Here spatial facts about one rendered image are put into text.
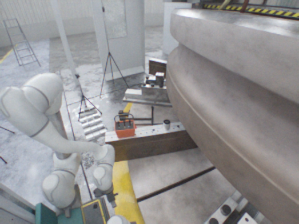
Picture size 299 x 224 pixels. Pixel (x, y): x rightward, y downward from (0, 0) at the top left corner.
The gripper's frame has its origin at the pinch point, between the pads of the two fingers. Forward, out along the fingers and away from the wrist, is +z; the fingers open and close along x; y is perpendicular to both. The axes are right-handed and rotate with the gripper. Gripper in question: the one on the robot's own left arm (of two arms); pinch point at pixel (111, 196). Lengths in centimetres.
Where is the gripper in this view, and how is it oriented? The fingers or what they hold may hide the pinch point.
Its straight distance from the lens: 120.6
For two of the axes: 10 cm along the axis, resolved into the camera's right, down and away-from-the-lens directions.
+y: 8.9, -2.9, 3.6
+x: -4.6, -5.5, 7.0
